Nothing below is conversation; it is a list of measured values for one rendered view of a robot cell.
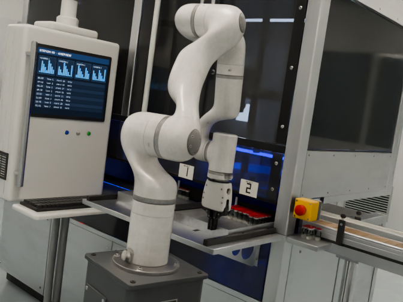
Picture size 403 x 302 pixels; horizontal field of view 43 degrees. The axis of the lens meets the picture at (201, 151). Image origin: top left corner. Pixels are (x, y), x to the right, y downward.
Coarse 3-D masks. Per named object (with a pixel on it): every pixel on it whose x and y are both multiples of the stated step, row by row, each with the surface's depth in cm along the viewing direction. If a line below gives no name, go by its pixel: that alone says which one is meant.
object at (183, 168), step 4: (180, 164) 224; (184, 164) 223; (180, 168) 224; (184, 168) 223; (188, 168) 221; (192, 168) 220; (180, 172) 224; (184, 172) 222; (188, 172) 221; (192, 172) 219; (180, 176) 224; (184, 176) 222; (188, 176) 221; (192, 176) 219
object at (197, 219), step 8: (176, 216) 188; (184, 216) 185; (192, 216) 197; (200, 216) 201; (184, 224) 185; (192, 224) 183; (200, 224) 180; (224, 224) 193; (232, 224) 195; (240, 224) 197; (264, 224) 189; (272, 224) 193; (208, 232) 178; (216, 232) 176; (224, 232) 173; (232, 232) 174
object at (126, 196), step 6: (120, 192) 211; (126, 192) 215; (132, 192) 217; (120, 198) 211; (126, 198) 208; (132, 198) 206; (180, 198) 231; (180, 204) 203; (186, 204) 206; (192, 204) 209; (198, 204) 211
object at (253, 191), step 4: (244, 180) 201; (248, 180) 200; (240, 184) 202; (244, 184) 201; (252, 184) 199; (256, 184) 197; (240, 188) 202; (244, 188) 201; (252, 188) 199; (256, 188) 197; (240, 192) 202; (244, 192) 201; (252, 192) 198; (256, 192) 197; (252, 196) 198; (256, 196) 197
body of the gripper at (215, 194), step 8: (208, 184) 173; (216, 184) 171; (224, 184) 170; (208, 192) 173; (216, 192) 171; (224, 192) 169; (208, 200) 173; (216, 200) 171; (224, 200) 170; (208, 208) 174; (216, 208) 171
